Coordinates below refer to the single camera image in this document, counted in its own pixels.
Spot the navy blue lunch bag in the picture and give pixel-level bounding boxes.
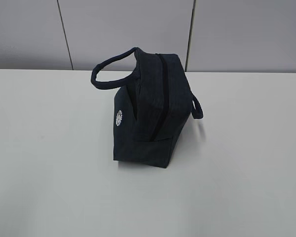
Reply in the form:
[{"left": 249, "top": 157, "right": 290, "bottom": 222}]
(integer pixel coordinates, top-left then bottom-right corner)
[{"left": 91, "top": 47, "right": 203, "bottom": 168}]

